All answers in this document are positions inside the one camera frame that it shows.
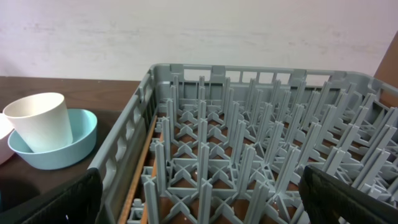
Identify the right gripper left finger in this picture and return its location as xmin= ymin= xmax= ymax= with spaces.
xmin=1 ymin=168 xmax=103 ymax=223

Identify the cream cup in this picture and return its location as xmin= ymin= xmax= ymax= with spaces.
xmin=3 ymin=92 xmax=73 ymax=152

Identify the pink bowl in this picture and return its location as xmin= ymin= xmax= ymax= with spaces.
xmin=0 ymin=113 xmax=14 ymax=164

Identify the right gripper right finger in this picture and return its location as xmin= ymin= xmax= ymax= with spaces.
xmin=298 ymin=166 xmax=397 ymax=223

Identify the light blue bowl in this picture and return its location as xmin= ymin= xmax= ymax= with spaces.
xmin=7 ymin=109 xmax=98 ymax=170

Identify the brown plastic tray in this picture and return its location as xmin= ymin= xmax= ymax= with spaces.
xmin=1 ymin=109 xmax=121 ymax=212

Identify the grey dishwasher rack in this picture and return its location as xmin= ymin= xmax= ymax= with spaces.
xmin=91 ymin=64 xmax=397 ymax=223

